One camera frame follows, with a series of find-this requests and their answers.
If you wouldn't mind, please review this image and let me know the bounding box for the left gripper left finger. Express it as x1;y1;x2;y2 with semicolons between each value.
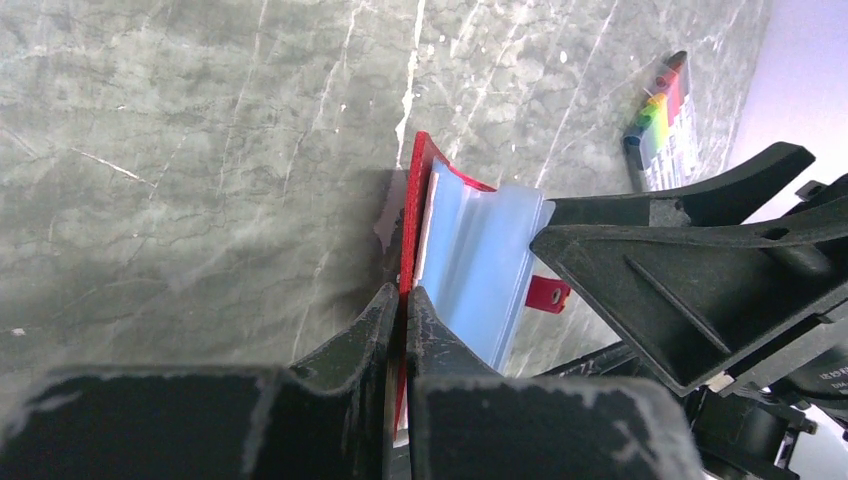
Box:
1;284;399;479

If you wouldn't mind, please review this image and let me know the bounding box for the red leather card holder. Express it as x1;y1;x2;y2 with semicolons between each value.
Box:
393;131;572;439

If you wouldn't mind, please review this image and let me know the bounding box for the pack of coloured markers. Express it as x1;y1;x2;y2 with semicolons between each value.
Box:
622;50;699;191

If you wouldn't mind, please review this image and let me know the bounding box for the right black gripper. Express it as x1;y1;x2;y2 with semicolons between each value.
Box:
531;177;847;479

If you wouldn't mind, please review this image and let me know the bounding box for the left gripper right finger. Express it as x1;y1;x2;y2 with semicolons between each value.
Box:
406;287;703;479

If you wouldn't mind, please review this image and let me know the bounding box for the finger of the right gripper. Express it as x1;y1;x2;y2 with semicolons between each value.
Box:
549;142;815;227

